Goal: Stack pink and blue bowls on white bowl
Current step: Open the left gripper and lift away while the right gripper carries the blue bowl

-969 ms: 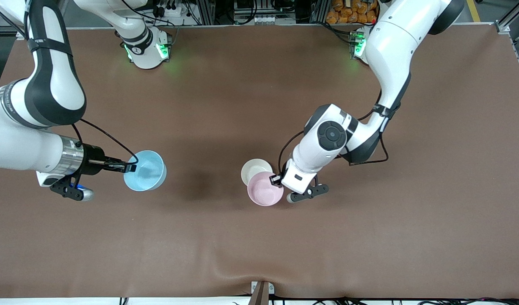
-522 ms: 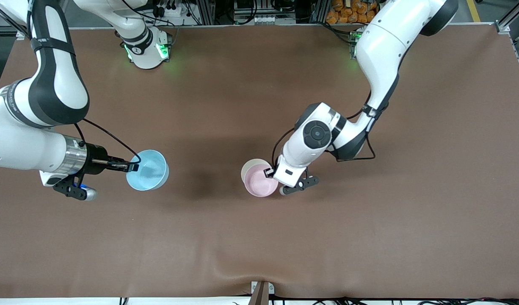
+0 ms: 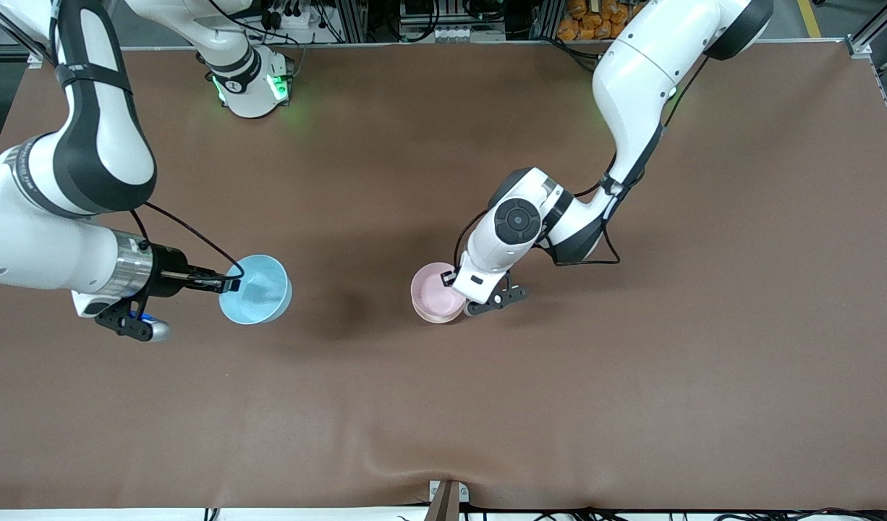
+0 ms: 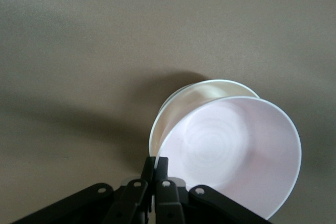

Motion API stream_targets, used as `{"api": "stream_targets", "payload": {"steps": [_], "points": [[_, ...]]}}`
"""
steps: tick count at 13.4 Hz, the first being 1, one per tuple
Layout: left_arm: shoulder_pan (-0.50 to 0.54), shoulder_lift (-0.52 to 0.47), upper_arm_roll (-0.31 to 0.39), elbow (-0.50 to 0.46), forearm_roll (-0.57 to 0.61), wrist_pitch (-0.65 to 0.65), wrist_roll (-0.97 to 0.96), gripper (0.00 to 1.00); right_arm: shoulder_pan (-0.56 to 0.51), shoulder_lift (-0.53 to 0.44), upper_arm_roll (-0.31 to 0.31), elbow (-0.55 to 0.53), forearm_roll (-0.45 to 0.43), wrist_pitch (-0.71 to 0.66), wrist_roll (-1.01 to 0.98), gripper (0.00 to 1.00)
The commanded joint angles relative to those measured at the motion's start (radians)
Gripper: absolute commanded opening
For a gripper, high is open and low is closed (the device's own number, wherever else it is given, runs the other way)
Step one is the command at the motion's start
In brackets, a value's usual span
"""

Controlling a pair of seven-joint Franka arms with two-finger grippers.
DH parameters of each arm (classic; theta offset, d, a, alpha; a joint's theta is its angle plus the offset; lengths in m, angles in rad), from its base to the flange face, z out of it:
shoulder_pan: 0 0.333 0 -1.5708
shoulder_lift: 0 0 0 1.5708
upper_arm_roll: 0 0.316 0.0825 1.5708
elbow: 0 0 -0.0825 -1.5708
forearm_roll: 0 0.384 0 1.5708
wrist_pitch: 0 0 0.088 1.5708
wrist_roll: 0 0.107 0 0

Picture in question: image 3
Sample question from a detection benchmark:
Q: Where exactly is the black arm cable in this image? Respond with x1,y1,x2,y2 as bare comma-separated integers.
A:
49,0,245,277
454,51,708,274

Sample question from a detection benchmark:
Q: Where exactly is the blue bowl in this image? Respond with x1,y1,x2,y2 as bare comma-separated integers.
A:
218,254,293,325

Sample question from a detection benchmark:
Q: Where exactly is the aluminium frame profile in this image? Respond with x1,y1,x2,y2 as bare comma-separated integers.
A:
845,0,887,153
0,0,46,67

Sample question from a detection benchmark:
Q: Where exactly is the aluminium frame post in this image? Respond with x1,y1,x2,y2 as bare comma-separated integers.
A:
534,0,564,41
339,0,370,44

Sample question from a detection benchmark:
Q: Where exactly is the white power strip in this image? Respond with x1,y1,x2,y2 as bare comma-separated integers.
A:
259,6,321,31

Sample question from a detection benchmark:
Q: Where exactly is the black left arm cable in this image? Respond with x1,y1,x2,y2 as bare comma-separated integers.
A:
454,51,708,274

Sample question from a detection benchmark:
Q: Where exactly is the orange snack packets pile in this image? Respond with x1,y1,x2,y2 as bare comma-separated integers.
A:
557,0,643,42

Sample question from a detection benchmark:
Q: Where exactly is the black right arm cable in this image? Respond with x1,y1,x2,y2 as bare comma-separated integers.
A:
49,0,245,277

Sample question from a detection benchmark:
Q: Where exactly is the metal camera stand bracket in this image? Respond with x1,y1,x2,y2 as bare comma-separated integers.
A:
428,479,470,521

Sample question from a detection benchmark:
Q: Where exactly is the pink bowl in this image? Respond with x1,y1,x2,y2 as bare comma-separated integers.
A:
410,262,467,323

